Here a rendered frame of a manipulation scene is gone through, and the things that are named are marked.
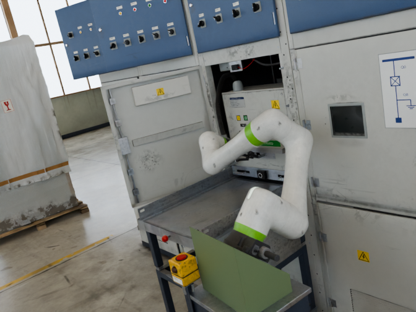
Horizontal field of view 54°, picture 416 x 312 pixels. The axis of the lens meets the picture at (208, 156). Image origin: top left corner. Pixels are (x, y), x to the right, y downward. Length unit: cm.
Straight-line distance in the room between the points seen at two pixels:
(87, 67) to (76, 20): 35
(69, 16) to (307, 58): 209
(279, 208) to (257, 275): 26
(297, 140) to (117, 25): 150
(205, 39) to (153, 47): 39
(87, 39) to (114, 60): 62
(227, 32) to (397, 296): 157
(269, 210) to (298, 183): 24
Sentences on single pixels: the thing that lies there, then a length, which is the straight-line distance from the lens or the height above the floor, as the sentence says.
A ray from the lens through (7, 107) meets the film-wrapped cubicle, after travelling 528.
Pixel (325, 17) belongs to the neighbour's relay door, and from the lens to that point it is 192.
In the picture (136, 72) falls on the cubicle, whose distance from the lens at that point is 320.
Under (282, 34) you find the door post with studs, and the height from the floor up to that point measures 165.
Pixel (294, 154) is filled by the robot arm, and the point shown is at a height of 116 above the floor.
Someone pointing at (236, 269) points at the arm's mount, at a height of 94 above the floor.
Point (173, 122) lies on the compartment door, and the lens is 254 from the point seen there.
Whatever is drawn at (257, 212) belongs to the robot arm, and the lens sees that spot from 152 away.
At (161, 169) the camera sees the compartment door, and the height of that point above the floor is 102.
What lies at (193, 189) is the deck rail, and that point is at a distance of 246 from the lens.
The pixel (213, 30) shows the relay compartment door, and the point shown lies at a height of 176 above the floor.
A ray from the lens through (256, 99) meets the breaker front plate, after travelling 234.
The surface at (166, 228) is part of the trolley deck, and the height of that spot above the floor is 85.
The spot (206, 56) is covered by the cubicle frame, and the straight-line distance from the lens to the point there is 251.
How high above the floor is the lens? 164
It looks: 14 degrees down
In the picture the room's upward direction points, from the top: 12 degrees counter-clockwise
